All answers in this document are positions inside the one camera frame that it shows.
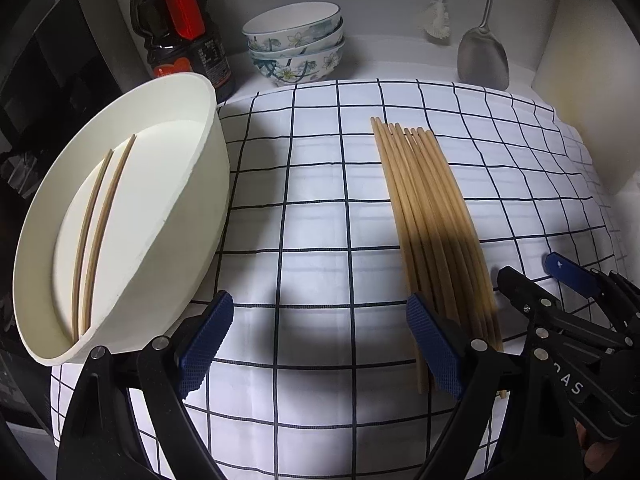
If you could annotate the white cutting board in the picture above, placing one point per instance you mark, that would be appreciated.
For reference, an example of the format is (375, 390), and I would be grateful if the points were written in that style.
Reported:
(585, 85)

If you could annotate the large white bowl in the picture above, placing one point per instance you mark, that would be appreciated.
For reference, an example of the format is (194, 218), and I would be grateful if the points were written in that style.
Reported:
(200, 185)

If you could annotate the floral ceramic bowl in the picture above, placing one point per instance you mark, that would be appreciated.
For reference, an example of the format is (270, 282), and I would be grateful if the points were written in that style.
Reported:
(300, 51)
(295, 22)
(295, 72)

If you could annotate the bundle of wooden chopsticks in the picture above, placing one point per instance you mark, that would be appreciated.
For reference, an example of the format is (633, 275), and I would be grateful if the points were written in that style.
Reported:
(435, 220)

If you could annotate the light wooden chopstick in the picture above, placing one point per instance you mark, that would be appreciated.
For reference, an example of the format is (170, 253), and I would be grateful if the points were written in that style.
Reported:
(92, 240)
(107, 240)

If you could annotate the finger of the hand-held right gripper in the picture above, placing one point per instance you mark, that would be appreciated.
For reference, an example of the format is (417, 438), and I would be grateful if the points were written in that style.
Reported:
(570, 270)
(520, 290)

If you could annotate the white checked cloth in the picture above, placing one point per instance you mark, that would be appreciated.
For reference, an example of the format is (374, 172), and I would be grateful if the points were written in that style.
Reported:
(310, 200)

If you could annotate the white bottle brush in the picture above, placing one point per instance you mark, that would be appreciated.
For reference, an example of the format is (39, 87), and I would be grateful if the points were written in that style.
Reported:
(435, 20)

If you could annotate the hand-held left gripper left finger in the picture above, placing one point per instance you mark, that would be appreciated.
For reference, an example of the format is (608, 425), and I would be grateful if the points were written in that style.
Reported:
(205, 340)

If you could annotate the person's right hand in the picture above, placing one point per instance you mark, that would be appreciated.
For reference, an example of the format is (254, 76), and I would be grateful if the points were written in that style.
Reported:
(589, 452)

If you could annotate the black kitchen appliance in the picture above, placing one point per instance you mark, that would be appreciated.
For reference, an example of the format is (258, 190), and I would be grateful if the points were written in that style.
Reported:
(45, 85)

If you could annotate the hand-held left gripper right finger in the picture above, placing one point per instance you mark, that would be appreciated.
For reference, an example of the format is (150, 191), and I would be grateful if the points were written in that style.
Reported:
(435, 350)

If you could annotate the metal spatula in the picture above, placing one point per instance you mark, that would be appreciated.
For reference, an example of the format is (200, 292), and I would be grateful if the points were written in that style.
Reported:
(482, 60)

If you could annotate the dark soy sauce bottle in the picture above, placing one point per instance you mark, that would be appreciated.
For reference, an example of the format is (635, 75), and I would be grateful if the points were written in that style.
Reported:
(165, 50)

